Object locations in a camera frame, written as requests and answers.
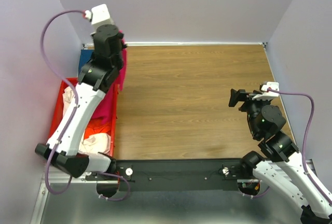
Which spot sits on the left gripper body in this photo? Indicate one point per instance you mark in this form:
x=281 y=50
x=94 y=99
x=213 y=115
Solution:
x=120 y=45

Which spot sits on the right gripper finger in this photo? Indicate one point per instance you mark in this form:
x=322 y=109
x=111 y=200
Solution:
x=242 y=94
x=234 y=98

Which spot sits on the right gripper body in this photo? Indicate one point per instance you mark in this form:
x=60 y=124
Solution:
x=253 y=106

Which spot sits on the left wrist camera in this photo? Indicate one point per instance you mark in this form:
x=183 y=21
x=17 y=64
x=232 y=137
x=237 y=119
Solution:
x=98 y=16

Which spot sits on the pale pink t shirt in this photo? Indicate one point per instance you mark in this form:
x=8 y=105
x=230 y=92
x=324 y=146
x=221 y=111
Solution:
x=95 y=143

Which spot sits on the orange t shirt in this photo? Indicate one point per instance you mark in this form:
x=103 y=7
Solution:
x=96 y=126

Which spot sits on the aluminium frame rail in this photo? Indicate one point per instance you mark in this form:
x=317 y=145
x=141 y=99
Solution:
x=55 y=202

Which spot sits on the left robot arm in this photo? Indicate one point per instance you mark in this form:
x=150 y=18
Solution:
x=94 y=81

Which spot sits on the magenta t shirt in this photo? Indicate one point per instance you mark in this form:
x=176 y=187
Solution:
x=107 y=107

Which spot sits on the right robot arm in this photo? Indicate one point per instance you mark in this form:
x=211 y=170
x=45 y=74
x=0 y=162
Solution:
x=282 y=166

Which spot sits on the folded blue t shirt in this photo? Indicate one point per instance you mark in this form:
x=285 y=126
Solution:
x=85 y=56

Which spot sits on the red plastic bin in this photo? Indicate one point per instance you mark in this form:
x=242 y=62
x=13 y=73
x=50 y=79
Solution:
x=64 y=98

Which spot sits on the black mounting base plate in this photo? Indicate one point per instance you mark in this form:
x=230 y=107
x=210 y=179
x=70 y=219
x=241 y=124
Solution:
x=176 y=175

